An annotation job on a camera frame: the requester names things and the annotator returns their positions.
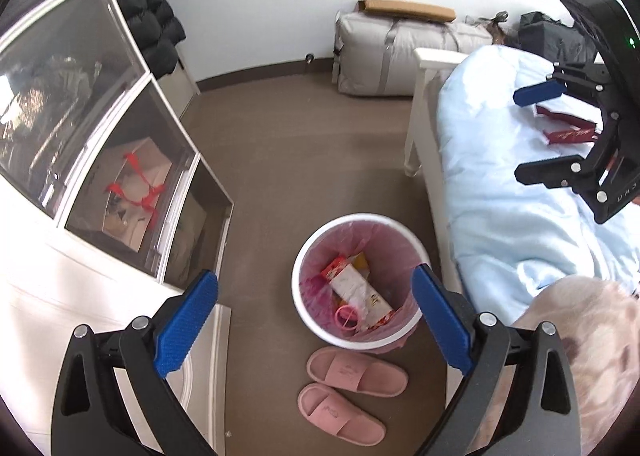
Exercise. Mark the pink bin liner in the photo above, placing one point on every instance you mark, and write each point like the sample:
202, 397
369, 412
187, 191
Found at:
325, 248

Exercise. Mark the spotted fleece blanket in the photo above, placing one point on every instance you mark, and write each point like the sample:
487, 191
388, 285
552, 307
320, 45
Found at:
590, 336

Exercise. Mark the brown bag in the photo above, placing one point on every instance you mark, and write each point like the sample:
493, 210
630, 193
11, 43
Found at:
492, 28

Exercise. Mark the black puffer jacket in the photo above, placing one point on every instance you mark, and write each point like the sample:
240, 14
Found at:
145, 10

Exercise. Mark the white cabinet with clear doors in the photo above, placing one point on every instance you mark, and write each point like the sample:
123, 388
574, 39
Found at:
50, 286

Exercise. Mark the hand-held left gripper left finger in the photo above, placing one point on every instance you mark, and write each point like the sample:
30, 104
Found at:
182, 326

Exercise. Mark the white bed frame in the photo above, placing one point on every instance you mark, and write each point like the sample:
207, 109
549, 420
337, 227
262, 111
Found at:
425, 100

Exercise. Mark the flat cardboard box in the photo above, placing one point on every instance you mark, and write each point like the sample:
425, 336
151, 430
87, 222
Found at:
405, 9

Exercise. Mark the red torn wrapper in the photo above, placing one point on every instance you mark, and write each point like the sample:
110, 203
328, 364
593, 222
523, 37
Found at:
565, 123

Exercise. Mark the white round bin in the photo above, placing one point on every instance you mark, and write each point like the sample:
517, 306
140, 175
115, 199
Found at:
300, 296

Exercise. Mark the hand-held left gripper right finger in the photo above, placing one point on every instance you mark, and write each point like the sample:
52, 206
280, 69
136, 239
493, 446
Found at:
442, 321

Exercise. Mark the pink plastic toy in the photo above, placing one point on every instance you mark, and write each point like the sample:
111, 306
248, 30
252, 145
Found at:
345, 318

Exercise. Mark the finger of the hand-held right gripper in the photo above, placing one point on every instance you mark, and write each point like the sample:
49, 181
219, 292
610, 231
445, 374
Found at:
545, 173
537, 93

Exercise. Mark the long red white box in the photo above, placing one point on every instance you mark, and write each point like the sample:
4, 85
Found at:
357, 291

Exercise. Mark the black duffel bag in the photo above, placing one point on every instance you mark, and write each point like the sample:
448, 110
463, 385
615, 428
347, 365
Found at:
550, 35

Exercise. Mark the pink slipper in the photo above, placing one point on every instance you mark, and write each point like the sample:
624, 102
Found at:
335, 413
355, 371

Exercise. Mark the grey storage bag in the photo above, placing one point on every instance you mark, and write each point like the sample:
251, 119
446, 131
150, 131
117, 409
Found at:
390, 55

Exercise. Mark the light blue quilt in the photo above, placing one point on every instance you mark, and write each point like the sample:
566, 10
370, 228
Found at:
500, 216

